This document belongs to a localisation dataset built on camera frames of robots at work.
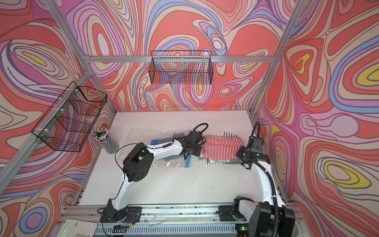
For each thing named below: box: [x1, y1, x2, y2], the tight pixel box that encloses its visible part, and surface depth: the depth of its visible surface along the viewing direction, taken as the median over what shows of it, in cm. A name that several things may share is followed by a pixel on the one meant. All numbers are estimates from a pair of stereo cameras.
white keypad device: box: [56, 219, 98, 237], surface depth 69 cm
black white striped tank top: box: [217, 131, 239, 138], surface depth 106 cm
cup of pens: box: [93, 127, 120, 155], surface depth 88 cm
